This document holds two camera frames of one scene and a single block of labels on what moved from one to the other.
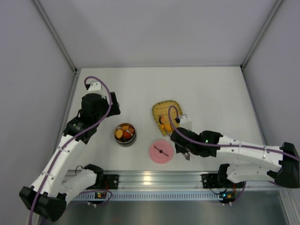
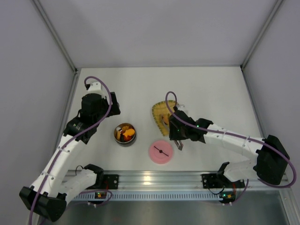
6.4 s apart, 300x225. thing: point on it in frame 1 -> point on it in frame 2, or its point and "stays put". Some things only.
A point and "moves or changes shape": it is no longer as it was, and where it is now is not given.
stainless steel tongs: x=186 y=154 moves or changes shape
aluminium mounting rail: x=178 y=180 stays put
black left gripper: x=113 y=104 stays put
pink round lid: x=161 y=152 stays put
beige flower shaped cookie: x=125 y=127 stays put
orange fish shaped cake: x=166 y=127 -> x=129 y=132
